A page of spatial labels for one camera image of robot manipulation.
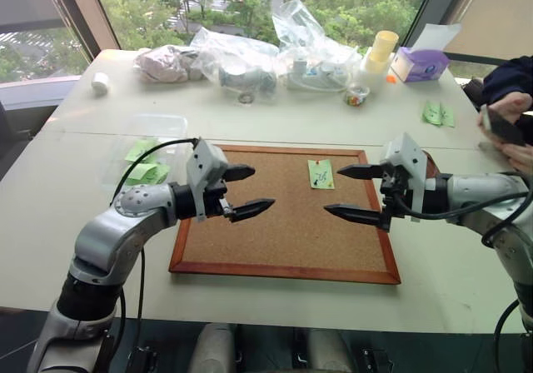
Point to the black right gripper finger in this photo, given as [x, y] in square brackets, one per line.
[360, 171]
[354, 214]

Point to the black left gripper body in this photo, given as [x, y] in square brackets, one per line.
[216, 202]

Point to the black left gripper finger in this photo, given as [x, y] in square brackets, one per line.
[252, 210]
[240, 173]

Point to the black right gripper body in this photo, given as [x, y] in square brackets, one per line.
[393, 187]

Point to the black smartphone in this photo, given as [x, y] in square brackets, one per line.
[501, 127]

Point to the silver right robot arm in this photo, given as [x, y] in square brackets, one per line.
[474, 194]

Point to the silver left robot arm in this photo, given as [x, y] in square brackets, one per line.
[125, 219]

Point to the wood-framed cork board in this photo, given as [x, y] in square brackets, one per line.
[283, 231]

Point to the green sticky note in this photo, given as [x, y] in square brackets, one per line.
[448, 117]
[431, 112]
[139, 150]
[150, 174]

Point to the person's left hand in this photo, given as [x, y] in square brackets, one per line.
[520, 156]

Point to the person's right hand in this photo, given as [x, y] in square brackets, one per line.
[510, 104]

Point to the small cup with colourful bits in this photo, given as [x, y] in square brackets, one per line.
[357, 97]

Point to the clear plastic container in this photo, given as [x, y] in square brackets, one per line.
[166, 127]

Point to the small orange object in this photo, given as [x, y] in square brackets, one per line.
[390, 79]

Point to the clear bag with grey object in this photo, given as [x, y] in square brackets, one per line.
[241, 73]

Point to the purple tissue box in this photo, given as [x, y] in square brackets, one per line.
[420, 65]

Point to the stack of yellow cups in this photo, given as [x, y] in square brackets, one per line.
[381, 50]

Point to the plastic bag with pink contents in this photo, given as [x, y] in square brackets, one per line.
[162, 65]

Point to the grey rounded shape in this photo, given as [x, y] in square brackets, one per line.
[214, 348]
[329, 350]

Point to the large clear plastic bag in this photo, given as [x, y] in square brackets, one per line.
[308, 36]

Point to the white tissue sheet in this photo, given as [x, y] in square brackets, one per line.
[437, 36]

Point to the person's dark blue sleeve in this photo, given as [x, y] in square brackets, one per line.
[510, 77]

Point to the small white roll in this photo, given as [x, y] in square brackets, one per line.
[100, 83]

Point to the beige roller blind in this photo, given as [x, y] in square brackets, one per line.
[495, 11]

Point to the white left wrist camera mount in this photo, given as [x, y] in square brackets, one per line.
[206, 160]

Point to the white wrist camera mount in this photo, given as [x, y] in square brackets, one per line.
[406, 152]
[206, 160]

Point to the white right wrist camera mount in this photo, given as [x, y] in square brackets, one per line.
[406, 152]

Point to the black clamp bracket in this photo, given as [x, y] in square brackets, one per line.
[376, 360]
[141, 358]

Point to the dark window frame post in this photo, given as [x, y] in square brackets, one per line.
[81, 15]
[429, 6]

